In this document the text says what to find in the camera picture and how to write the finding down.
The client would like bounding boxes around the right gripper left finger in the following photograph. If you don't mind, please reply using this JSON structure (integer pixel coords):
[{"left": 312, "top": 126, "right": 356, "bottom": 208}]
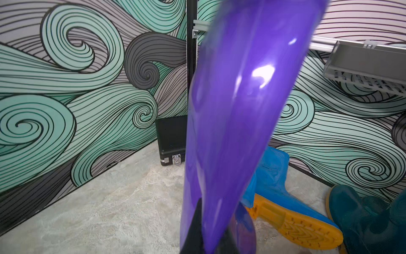
[{"left": 180, "top": 199, "right": 205, "bottom": 254}]

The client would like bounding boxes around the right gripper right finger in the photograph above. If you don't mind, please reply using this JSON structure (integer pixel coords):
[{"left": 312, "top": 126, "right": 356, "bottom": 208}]
[{"left": 217, "top": 228, "right": 240, "bottom": 254}]

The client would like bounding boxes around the small blue boot orange sole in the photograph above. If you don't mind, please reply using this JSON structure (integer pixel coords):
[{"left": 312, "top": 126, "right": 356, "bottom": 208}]
[{"left": 241, "top": 147, "right": 344, "bottom": 250}]

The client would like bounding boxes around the teal boot back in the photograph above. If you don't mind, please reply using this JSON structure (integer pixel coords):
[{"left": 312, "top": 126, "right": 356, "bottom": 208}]
[{"left": 326, "top": 185, "right": 406, "bottom": 254}]

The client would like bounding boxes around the purple boot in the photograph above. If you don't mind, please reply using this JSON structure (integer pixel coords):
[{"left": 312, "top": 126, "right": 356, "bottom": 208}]
[{"left": 180, "top": 1, "right": 328, "bottom": 254}]

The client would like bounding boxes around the black case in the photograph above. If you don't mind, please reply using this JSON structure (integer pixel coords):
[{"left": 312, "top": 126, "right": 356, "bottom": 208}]
[{"left": 155, "top": 115, "right": 187, "bottom": 166}]

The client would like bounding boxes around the black wall shelf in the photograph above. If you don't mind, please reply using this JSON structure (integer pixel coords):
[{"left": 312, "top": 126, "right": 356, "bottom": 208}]
[{"left": 324, "top": 41, "right": 406, "bottom": 97}]

